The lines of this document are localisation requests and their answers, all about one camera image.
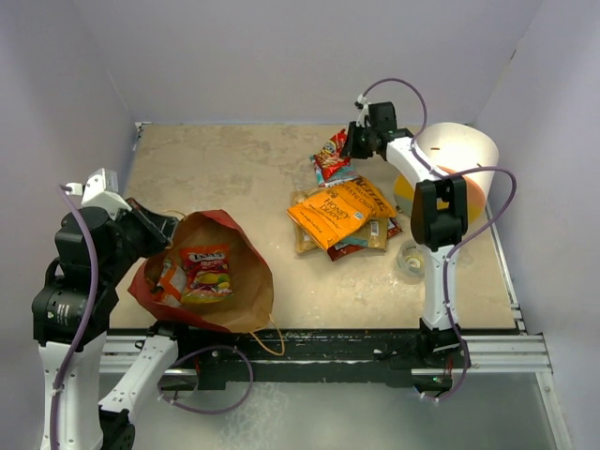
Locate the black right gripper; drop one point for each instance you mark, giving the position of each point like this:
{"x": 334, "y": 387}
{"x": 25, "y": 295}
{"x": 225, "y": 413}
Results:
{"x": 351, "y": 149}

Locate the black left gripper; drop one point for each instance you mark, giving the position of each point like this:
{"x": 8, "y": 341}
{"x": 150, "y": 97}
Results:
{"x": 161, "y": 226}

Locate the red orange snack packet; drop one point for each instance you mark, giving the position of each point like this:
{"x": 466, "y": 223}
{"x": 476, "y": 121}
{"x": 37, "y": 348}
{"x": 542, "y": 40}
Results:
{"x": 329, "y": 160}

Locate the orange fruit candy bag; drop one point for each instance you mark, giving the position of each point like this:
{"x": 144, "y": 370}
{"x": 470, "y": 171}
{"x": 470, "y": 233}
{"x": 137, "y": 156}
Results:
{"x": 208, "y": 274}

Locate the red paper bag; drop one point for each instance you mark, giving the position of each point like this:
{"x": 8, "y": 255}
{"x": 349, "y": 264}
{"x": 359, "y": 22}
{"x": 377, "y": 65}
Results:
{"x": 247, "y": 311}

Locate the orange yellow snack bag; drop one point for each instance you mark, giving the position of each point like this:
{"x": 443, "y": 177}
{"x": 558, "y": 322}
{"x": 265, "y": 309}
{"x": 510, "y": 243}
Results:
{"x": 337, "y": 212}

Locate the tan large snack bag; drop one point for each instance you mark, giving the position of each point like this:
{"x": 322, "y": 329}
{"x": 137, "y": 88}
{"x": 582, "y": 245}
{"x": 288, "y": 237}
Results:
{"x": 303, "y": 241}

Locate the red chips bag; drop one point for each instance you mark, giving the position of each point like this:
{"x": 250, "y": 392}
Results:
{"x": 373, "y": 235}

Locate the teal snack packet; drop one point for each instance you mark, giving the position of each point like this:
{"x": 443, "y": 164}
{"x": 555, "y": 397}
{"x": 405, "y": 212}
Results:
{"x": 342, "y": 175}

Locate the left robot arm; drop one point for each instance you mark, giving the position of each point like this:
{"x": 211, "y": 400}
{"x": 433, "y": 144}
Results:
{"x": 71, "y": 320}

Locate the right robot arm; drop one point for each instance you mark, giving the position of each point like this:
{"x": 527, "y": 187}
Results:
{"x": 439, "y": 216}

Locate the orange snack bag with label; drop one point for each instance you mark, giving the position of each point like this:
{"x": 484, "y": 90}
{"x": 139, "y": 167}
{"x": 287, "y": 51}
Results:
{"x": 171, "y": 284}

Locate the white cylinder toy drum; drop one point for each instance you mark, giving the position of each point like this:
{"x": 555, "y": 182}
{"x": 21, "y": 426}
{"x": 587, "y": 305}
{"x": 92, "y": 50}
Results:
{"x": 452, "y": 147}

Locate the clear tape roll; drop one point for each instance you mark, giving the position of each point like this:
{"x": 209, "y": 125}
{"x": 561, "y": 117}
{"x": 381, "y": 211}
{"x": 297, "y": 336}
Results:
{"x": 410, "y": 261}

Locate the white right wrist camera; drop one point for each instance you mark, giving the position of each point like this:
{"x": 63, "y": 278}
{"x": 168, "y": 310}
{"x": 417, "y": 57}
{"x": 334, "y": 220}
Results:
{"x": 362, "y": 105}

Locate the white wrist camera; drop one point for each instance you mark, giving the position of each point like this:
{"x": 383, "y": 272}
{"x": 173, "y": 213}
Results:
{"x": 100, "y": 190}
{"x": 362, "y": 105}

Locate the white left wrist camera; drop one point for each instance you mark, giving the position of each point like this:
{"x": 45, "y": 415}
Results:
{"x": 100, "y": 190}

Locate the metal corner bracket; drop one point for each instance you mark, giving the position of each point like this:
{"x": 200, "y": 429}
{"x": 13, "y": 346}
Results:
{"x": 140, "y": 126}

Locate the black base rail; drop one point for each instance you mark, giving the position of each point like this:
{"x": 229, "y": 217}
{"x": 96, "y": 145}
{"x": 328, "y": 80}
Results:
{"x": 394, "y": 357}

